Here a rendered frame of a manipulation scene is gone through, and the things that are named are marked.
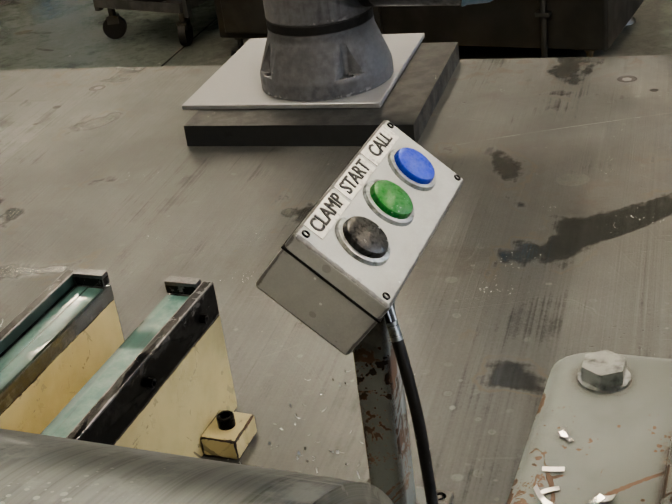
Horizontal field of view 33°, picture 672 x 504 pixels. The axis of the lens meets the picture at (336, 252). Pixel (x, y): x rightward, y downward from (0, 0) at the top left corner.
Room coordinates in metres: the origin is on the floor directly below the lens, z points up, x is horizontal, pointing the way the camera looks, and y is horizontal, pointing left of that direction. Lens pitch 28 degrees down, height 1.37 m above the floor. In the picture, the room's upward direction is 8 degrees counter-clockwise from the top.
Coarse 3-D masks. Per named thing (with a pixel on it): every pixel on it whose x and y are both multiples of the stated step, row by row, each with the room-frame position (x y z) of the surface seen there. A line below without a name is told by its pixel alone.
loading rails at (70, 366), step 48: (48, 288) 0.84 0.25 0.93; (96, 288) 0.84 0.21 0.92; (192, 288) 0.81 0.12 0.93; (0, 336) 0.77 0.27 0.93; (48, 336) 0.78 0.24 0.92; (96, 336) 0.82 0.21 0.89; (144, 336) 0.76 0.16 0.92; (192, 336) 0.77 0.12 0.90; (0, 384) 0.71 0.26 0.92; (48, 384) 0.75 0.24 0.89; (96, 384) 0.70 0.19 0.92; (144, 384) 0.70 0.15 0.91; (192, 384) 0.75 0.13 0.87; (48, 432) 0.64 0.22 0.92; (96, 432) 0.64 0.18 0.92; (144, 432) 0.68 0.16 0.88; (192, 432) 0.74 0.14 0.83; (240, 432) 0.75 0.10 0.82
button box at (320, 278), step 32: (384, 128) 0.70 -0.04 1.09; (352, 160) 0.66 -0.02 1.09; (384, 160) 0.67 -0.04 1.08; (352, 192) 0.62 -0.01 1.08; (416, 192) 0.66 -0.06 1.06; (448, 192) 0.67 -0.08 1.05; (320, 224) 0.58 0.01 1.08; (384, 224) 0.61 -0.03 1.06; (416, 224) 0.63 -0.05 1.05; (288, 256) 0.57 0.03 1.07; (320, 256) 0.56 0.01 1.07; (352, 256) 0.57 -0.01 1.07; (384, 256) 0.58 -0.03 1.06; (416, 256) 0.60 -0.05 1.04; (288, 288) 0.57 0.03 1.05; (320, 288) 0.56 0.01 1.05; (352, 288) 0.55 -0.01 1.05; (384, 288) 0.56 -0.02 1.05; (320, 320) 0.56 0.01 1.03; (352, 320) 0.55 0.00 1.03
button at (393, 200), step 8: (376, 184) 0.63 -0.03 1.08; (384, 184) 0.63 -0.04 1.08; (392, 184) 0.64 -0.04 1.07; (376, 192) 0.63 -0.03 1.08; (384, 192) 0.63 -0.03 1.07; (392, 192) 0.63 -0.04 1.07; (400, 192) 0.63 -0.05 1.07; (376, 200) 0.62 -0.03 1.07; (384, 200) 0.62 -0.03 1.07; (392, 200) 0.62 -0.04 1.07; (400, 200) 0.63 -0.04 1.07; (408, 200) 0.63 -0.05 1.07; (384, 208) 0.62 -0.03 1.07; (392, 208) 0.62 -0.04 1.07; (400, 208) 0.62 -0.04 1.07; (408, 208) 0.62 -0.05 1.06; (392, 216) 0.62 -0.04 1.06; (400, 216) 0.62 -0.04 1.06; (408, 216) 0.62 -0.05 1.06
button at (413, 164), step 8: (400, 152) 0.68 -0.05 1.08; (408, 152) 0.68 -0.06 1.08; (416, 152) 0.68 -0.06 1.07; (400, 160) 0.67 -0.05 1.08; (408, 160) 0.67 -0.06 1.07; (416, 160) 0.68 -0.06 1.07; (424, 160) 0.68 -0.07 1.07; (400, 168) 0.67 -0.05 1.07; (408, 168) 0.66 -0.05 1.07; (416, 168) 0.67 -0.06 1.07; (424, 168) 0.67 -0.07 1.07; (432, 168) 0.68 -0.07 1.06; (408, 176) 0.66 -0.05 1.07; (416, 176) 0.66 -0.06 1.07; (424, 176) 0.66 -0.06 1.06; (432, 176) 0.67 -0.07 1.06
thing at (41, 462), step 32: (0, 448) 0.31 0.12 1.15; (32, 448) 0.31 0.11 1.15; (64, 448) 0.31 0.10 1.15; (96, 448) 0.31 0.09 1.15; (128, 448) 0.32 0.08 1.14; (0, 480) 0.28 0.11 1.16; (32, 480) 0.28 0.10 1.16; (64, 480) 0.28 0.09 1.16; (96, 480) 0.28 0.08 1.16; (128, 480) 0.27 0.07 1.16; (160, 480) 0.27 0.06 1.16; (192, 480) 0.27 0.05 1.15; (224, 480) 0.27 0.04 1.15; (256, 480) 0.28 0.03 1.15; (288, 480) 0.28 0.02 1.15; (320, 480) 0.28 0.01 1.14
